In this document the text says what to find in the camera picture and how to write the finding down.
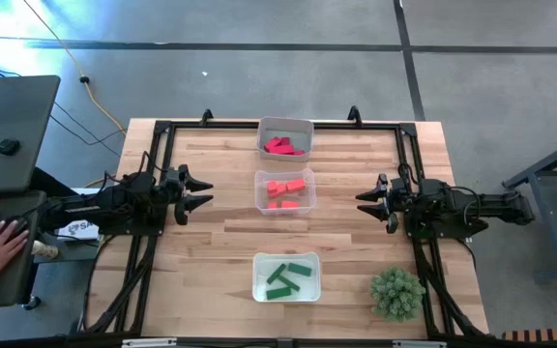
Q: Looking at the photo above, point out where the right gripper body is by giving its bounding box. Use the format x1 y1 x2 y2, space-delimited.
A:
377 172 414 236

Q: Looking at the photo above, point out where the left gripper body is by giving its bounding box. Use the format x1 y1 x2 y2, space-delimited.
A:
159 163 194 227

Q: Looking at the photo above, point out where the green wooden block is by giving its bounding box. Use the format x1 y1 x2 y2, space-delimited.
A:
265 286 293 302
286 262 313 278
278 275 302 293
265 262 288 286

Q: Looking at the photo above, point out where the clear plastic bin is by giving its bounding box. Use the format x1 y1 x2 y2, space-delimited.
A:
253 167 318 217

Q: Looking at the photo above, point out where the artificial green potted plant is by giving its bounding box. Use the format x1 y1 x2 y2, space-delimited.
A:
369 266 427 323

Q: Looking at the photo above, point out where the white paper with logo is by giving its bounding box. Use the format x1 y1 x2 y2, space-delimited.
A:
57 219 102 242

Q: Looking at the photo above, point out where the gray plastic bin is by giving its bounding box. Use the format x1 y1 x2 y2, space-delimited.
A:
256 116 315 162

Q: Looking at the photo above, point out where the white plastic bin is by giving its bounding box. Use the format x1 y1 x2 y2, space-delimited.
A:
251 250 323 304

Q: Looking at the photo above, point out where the black desk support bar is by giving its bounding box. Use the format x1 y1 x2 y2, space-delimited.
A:
31 166 74 194

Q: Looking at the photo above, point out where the small white rounded object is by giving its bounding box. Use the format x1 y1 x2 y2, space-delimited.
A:
31 240 60 261

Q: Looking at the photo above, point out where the black computer mouse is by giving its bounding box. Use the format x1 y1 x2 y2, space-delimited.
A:
0 215 36 243

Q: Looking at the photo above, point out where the gray metal stand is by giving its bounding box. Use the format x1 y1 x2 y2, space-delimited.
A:
501 130 557 282

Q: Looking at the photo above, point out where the small black puck device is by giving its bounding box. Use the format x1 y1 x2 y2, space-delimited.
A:
0 138 22 157

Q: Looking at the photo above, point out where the dark gray desk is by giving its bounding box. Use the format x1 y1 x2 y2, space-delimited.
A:
0 190 48 310

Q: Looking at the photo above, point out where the black and tan striped bar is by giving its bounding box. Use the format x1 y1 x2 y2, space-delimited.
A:
501 326 557 343

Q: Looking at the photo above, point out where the black floor cable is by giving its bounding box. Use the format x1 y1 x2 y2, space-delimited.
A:
0 60 126 143
48 114 124 158

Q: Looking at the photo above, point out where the silver bracket plate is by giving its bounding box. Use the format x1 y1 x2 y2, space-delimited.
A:
392 339 448 348
121 337 179 348

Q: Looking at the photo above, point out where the black aluminium table frame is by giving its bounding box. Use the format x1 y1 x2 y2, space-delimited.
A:
77 118 491 348

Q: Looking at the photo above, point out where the yellow floor cable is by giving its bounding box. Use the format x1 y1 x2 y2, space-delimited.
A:
20 0 128 189

